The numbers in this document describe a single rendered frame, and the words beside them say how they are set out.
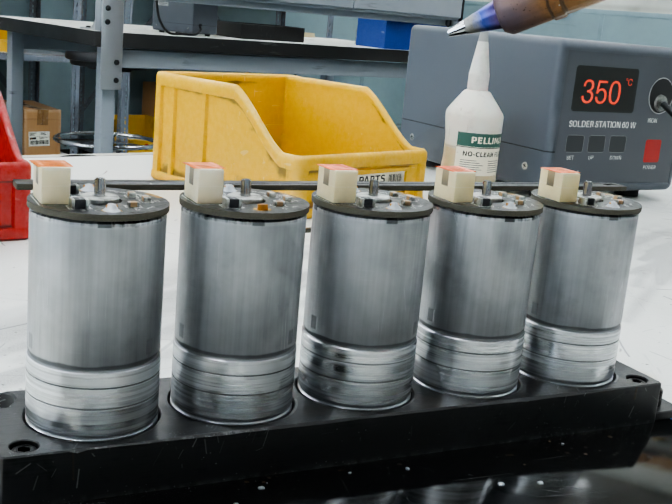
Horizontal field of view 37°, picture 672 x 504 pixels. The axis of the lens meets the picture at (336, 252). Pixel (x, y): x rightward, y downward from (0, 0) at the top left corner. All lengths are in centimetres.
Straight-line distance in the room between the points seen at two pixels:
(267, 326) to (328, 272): 2
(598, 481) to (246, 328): 8
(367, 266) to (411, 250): 1
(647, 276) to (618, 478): 24
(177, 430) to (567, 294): 9
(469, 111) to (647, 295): 19
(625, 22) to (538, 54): 514
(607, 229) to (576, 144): 38
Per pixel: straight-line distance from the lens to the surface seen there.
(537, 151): 60
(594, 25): 586
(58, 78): 498
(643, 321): 38
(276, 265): 18
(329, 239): 20
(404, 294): 20
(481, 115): 57
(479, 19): 17
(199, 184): 18
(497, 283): 21
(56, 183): 18
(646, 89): 64
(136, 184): 20
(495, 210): 21
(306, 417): 20
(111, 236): 17
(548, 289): 23
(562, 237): 23
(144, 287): 18
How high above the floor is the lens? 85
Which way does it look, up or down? 13 degrees down
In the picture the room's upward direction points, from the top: 5 degrees clockwise
